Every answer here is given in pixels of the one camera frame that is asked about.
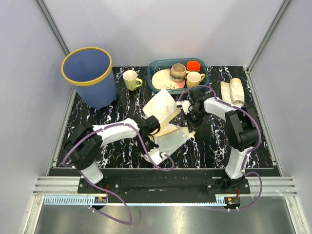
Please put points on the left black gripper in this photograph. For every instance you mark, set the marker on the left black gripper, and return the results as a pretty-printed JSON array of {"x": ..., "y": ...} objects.
[{"x": 153, "y": 146}]

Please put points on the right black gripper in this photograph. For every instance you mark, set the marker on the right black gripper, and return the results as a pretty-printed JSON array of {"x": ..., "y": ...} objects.
[{"x": 191, "y": 125}]

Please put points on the cream translucent trash bag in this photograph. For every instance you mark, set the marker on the cream translucent trash bag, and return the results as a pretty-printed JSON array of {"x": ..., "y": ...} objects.
[{"x": 170, "y": 136}]

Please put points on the roll of cream trash bags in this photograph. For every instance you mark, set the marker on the roll of cream trash bags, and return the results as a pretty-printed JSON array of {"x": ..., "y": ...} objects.
[{"x": 233, "y": 92}]

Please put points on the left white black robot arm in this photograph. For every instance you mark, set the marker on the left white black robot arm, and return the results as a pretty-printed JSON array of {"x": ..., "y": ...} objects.
[{"x": 85, "y": 142}]

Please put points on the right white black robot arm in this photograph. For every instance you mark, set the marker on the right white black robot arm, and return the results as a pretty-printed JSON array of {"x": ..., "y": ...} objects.
[{"x": 241, "y": 129}]

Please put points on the blue trash bin yellow rim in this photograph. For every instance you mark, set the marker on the blue trash bin yellow rim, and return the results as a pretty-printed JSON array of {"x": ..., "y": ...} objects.
[{"x": 90, "y": 71}]

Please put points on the pale yellow mug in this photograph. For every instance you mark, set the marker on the pale yellow mug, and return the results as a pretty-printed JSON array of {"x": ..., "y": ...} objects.
[{"x": 194, "y": 79}]

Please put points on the beige brown ceramic mug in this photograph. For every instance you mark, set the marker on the beige brown ceramic mug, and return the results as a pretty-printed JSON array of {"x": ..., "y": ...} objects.
[{"x": 178, "y": 72}]

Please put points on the orange cup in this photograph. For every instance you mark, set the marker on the orange cup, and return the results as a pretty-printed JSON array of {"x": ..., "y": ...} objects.
[{"x": 193, "y": 66}]

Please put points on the cream pink floral plate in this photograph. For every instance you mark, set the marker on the cream pink floral plate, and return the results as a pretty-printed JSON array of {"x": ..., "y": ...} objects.
[{"x": 162, "y": 80}]

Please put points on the yellow green ceramic mug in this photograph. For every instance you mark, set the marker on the yellow green ceramic mug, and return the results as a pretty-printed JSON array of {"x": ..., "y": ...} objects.
[{"x": 131, "y": 81}]

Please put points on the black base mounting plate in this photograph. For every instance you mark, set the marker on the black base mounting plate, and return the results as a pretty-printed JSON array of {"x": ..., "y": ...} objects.
[{"x": 210, "y": 181}]

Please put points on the left connector box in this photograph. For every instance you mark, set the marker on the left connector box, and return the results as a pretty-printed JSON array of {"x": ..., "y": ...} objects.
[{"x": 100, "y": 200}]

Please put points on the connector box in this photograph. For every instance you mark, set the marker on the connector box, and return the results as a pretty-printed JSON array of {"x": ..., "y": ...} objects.
[
  {"x": 232, "y": 203},
  {"x": 100, "y": 200}
]

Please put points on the right connector box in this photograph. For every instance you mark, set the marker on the right connector box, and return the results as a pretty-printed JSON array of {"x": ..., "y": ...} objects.
[{"x": 232, "y": 203}]

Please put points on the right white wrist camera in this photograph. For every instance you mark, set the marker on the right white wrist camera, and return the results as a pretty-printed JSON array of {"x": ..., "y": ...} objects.
[{"x": 185, "y": 106}]

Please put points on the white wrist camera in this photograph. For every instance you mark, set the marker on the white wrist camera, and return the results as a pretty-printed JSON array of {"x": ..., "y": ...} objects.
[
  {"x": 155, "y": 157},
  {"x": 185, "y": 106}
]

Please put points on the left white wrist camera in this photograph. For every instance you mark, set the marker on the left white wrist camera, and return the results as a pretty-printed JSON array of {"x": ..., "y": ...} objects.
[{"x": 155, "y": 157}]

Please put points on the perforated cable duct strip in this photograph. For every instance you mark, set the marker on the perforated cable duct strip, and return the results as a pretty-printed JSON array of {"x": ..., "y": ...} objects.
[{"x": 89, "y": 201}]

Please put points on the aluminium frame rail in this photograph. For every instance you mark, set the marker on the aluminium frame rail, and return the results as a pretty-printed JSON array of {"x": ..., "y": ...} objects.
[{"x": 58, "y": 185}]

